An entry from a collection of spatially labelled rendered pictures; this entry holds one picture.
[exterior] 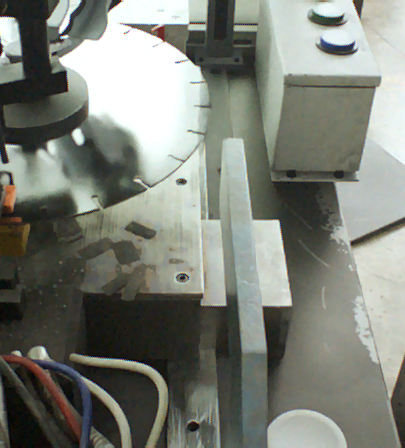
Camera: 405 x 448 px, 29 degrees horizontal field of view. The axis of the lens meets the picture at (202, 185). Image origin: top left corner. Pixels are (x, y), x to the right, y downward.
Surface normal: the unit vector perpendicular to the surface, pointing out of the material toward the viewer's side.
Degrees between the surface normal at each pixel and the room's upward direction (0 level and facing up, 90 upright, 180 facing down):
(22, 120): 5
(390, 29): 0
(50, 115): 5
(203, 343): 90
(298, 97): 90
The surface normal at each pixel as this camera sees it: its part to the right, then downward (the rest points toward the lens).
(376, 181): 0.04, -0.78
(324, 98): 0.03, 0.63
